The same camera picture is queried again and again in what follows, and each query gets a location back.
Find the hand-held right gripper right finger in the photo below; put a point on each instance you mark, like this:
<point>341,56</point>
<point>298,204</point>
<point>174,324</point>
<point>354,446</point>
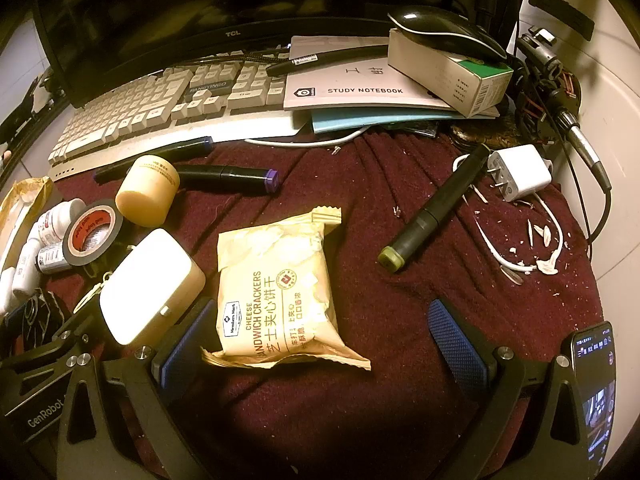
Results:
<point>460,345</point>

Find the yellow cap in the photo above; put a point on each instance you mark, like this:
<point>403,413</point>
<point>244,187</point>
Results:
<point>145,190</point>

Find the black smartphone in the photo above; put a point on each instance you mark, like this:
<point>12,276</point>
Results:
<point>592,385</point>

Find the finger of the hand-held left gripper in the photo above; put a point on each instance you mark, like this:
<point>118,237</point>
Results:
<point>70,332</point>

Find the black pen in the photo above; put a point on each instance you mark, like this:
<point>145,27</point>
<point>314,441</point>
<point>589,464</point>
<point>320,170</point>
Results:
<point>320,57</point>

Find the black crumpled packet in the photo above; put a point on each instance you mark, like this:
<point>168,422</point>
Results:
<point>35,312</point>

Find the white scraps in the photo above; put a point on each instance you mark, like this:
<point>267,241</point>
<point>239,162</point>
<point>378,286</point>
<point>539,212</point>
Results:
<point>542,232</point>

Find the cardboard box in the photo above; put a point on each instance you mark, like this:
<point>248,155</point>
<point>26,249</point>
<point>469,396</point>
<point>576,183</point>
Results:
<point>15,200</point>

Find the black tape roll red core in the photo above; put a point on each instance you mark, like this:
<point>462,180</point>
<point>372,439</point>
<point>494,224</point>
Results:
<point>116,222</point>

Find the black marker green cap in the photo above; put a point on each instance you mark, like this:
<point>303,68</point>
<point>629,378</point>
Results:
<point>430,215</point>

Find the large white power adapter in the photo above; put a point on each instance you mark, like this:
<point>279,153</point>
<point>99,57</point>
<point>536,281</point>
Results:
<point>150,285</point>

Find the small white charger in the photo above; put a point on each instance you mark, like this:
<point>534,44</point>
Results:
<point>522,170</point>

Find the yellow cracker packet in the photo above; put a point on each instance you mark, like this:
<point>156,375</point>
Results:
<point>280,280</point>

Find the white green carton box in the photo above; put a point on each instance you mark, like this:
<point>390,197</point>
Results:
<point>440,77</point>

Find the silver tube black cap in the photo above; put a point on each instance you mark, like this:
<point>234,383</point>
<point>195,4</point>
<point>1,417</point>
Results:
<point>50,257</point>

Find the black marker blue cap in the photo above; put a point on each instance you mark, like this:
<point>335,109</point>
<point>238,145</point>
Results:
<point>190,147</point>

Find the beige computer keyboard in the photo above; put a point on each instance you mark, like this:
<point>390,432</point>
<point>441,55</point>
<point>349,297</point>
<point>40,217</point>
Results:
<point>150,105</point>

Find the black computer monitor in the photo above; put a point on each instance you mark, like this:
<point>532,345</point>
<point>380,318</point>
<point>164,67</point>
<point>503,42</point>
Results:
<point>200,0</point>

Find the white bottle red label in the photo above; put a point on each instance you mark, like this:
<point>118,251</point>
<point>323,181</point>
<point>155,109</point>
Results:
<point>55,220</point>

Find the black marker purple cap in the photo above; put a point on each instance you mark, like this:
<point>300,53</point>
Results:
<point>225,175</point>

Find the maroon cloth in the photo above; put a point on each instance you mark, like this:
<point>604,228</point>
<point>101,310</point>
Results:
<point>350,200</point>

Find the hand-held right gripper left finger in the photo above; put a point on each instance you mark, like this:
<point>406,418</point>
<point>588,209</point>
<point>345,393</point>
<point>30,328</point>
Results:
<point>182,345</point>

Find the brown patterned disc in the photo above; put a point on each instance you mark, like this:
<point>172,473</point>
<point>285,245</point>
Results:
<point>475,135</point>

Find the blue notebook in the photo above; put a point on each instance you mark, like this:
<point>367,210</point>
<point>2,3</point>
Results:
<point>360,119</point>

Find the black computer mouse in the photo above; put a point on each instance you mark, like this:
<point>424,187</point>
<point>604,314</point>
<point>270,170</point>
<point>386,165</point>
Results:
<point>435,22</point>

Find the grey notebook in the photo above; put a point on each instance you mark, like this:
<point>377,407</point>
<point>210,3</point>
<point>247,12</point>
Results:
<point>350,80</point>

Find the plain white bottle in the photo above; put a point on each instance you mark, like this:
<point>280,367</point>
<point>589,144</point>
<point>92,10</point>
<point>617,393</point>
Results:
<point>6,290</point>

